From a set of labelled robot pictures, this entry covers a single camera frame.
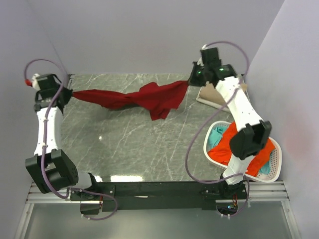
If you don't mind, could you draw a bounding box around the red t shirt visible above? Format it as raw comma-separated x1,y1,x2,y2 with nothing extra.
72,81,188,120

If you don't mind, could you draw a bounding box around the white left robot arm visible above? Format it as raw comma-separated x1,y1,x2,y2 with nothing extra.
25,74,100,200

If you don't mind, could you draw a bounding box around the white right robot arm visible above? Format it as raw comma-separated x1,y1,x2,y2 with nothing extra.
188,46,272,199

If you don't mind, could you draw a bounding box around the beige folded t shirt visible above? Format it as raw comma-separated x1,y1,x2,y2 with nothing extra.
200,82,249,108

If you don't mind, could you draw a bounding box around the white folded t shirt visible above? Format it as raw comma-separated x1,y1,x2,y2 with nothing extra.
196,90,223,109

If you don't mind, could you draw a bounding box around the teal t shirt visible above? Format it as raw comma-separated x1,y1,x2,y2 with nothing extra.
208,126,228,149

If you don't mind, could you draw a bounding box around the white laundry basket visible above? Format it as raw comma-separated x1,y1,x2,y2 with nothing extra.
203,121,282,183

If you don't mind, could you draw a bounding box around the orange t shirt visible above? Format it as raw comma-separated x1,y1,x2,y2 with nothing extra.
208,122,275,177

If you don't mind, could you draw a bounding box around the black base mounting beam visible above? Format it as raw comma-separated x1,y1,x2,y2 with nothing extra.
70,181,247,214

